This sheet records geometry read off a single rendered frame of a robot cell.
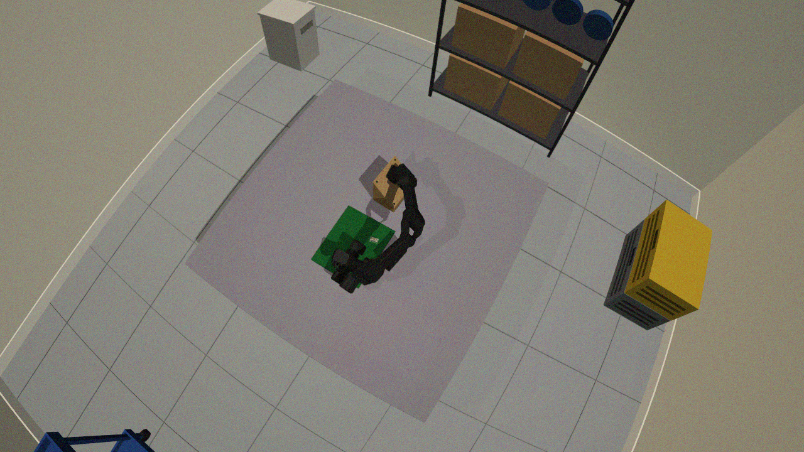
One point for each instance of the green circuit board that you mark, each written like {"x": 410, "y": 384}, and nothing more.
{"x": 353, "y": 225}

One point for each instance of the black computer fan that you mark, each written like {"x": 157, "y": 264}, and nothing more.
{"x": 395, "y": 261}

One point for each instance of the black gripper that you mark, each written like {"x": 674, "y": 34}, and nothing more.
{"x": 341, "y": 272}

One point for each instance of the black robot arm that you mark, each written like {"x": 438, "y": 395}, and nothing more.
{"x": 369, "y": 271}

